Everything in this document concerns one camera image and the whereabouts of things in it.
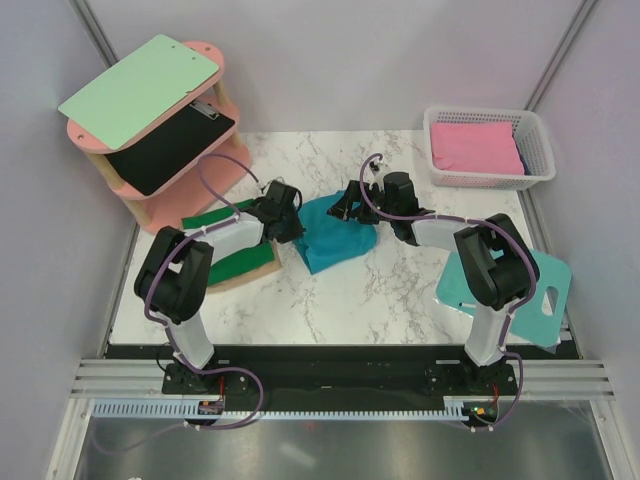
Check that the black clipboard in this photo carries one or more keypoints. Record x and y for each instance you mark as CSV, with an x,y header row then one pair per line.
x,y
151,162

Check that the turquoise plastic board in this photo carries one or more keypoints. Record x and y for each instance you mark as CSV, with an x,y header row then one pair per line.
x,y
539,320

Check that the blue folded cloth in basket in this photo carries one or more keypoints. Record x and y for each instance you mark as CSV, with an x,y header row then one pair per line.
x,y
522,160

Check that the aluminium rail frame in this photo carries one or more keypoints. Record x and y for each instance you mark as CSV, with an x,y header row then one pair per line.
x,y
539,380

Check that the white plastic basket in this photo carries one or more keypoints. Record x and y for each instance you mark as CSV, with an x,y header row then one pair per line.
x,y
528,131

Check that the teal t shirt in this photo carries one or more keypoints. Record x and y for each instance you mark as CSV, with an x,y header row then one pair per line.
x,y
328,241

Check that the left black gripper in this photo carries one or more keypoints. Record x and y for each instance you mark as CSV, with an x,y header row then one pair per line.
x,y
296,231

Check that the green t shirt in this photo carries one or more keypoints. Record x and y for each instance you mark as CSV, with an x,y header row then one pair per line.
x,y
237,264

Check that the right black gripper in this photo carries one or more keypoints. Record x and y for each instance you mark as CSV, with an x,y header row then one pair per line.
x,y
342,208

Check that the white slotted cable duct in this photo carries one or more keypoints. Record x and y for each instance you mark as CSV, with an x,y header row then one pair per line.
x,y
195,409

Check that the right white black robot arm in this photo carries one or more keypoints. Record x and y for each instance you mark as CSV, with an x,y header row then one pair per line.
x,y
498,267

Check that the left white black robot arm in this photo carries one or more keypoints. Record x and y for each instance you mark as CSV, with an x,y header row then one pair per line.
x,y
173,279

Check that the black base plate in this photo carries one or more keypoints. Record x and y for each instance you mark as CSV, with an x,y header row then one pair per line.
x,y
316,376

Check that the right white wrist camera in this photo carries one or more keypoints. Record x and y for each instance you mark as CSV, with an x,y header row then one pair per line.
x,y
379,170

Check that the pink folded t shirt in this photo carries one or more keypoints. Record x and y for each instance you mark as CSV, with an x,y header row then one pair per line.
x,y
475,148

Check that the light green clipboard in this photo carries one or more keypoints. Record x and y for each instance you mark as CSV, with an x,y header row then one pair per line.
x,y
133,96

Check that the pink three-tier wooden shelf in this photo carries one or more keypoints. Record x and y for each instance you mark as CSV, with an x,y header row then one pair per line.
x,y
192,190

